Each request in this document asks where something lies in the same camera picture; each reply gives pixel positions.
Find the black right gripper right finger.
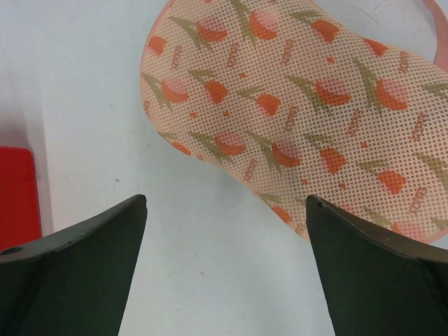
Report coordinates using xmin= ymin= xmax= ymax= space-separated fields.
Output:
xmin=306 ymin=195 xmax=447 ymax=336

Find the red plastic bin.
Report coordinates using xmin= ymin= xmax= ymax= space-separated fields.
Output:
xmin=1 ymin=146 xmax=42 ymax=251

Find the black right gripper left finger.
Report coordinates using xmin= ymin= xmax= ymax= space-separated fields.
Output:
xmin=1 ymin=195 xmax=147 ymax=335

